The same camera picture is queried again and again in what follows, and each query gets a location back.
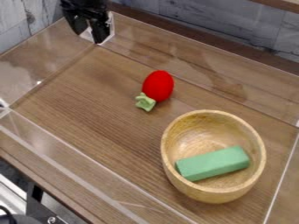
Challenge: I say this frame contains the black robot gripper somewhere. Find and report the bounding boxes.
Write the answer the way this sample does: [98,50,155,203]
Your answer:
[60,0,109,44]

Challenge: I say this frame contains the red plush fruit green stem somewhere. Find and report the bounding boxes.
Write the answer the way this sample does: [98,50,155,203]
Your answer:
[134,70,173,112]

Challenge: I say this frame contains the round wooden bowl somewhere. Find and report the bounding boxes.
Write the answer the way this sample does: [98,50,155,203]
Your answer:
[160,109,267,204]

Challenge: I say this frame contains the green rectangular block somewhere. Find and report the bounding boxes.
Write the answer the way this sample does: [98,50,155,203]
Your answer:
[175,146,249,182]

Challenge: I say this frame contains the black table leg frame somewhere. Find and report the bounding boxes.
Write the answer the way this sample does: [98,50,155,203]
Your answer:
[25,182,84,224]

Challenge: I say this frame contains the black cable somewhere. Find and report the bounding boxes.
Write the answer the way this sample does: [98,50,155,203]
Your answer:
[0,204,18,224]

